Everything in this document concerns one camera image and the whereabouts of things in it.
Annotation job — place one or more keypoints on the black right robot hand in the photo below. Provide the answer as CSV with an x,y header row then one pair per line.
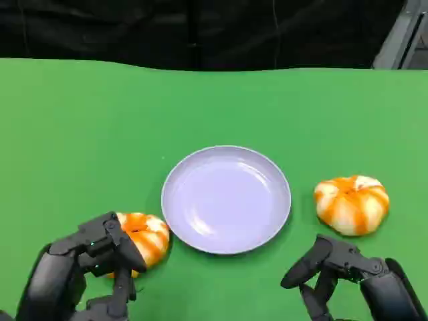
x,y
378,291

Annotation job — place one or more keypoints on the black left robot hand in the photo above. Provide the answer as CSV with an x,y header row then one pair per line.
x,y
57,277

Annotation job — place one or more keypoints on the orange and white bread roll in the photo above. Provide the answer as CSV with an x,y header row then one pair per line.
x,y
351,205
150,239

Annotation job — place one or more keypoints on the lilac plate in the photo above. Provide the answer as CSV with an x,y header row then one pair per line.
x,y
225,200

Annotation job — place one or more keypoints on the black backdrop curtain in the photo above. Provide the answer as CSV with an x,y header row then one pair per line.
x,y
167,30

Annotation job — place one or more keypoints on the grey metal frame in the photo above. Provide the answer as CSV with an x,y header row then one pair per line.
x,y
398,43

